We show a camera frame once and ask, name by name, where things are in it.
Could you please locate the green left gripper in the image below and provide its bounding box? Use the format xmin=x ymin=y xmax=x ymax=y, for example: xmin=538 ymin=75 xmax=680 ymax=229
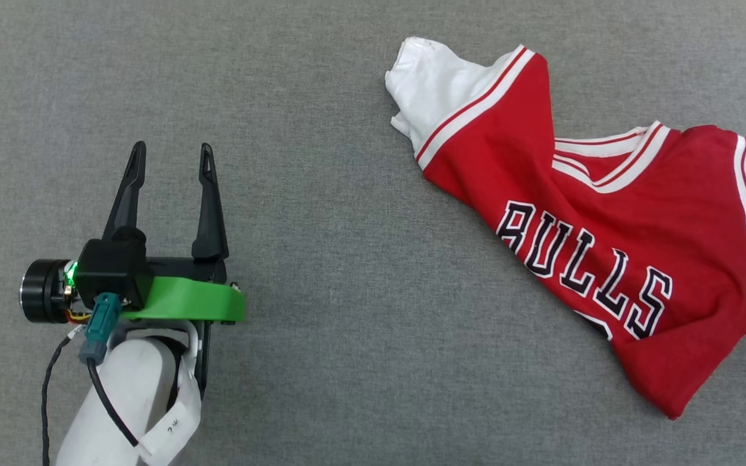
xmin=101 ymin=140 xmax=247 ymax=397

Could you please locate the red white Bulls jersey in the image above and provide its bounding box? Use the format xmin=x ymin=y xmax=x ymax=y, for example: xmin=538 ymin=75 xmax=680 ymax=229
xmin=384 ymin=36 xmax=746 ymax=421

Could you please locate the black cylindrical left gripper motor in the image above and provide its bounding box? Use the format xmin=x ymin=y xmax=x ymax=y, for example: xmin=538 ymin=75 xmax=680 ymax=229
xmin=20 ymin=259 xmax=77 ymax=324

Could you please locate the white paper cable label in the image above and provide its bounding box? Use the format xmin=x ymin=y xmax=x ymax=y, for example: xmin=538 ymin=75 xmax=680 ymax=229
xmin=139 ymin=366 xmax=203 ymax=465

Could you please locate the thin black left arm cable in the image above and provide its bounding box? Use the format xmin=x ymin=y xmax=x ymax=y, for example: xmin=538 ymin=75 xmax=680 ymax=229
xmin=41 ymin=327 xmax=84 ymax=466

